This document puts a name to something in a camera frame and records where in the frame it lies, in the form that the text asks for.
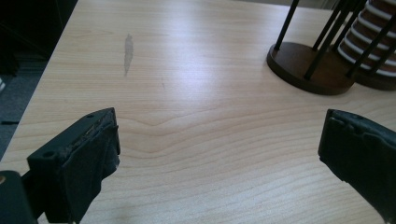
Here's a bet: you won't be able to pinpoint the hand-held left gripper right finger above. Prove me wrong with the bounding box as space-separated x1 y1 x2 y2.
318 108 396 224

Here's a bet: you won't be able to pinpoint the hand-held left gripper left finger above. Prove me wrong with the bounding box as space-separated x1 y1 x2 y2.
26 107 121 224

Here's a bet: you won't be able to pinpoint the wooden cup holder black rods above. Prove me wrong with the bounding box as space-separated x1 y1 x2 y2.
266 0 396 96

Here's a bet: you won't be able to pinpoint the stack of brown paper cups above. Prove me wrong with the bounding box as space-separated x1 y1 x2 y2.
336 0 396 78

